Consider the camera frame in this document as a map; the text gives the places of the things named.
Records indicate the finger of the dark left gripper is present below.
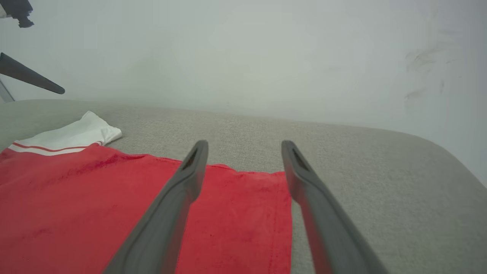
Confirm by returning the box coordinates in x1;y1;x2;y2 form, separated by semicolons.
0;53;65;95

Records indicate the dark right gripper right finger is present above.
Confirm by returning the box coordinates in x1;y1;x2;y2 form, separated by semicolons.
281;140;388;274

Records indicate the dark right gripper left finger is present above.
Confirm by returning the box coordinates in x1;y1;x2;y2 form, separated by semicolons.
103;140;209;274

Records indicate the red and white jersey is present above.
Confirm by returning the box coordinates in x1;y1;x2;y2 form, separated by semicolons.
0;110;293;274

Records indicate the grey metal wall rail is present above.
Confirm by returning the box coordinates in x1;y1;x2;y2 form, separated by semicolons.
0;78;16;103

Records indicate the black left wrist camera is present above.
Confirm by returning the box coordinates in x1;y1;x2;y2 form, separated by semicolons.
0;0;35;28

